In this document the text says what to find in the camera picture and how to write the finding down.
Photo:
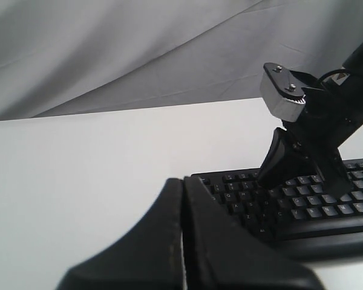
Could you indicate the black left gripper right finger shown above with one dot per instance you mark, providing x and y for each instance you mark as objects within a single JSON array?
[{"x": 220, "y": 254}]

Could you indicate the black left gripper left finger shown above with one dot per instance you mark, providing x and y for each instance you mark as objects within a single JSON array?
[{"x": 148, "y": 256}]

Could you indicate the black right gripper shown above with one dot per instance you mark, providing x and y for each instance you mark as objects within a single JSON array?
[{"x": 333, "y": 112}]

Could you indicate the black acer keyboard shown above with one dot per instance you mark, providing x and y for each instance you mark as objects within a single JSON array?
[{"x": 298, "y": 219}]

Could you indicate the grey backdrop cloth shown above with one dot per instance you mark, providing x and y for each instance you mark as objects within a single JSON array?
[{"x": 75, "y": 57}]

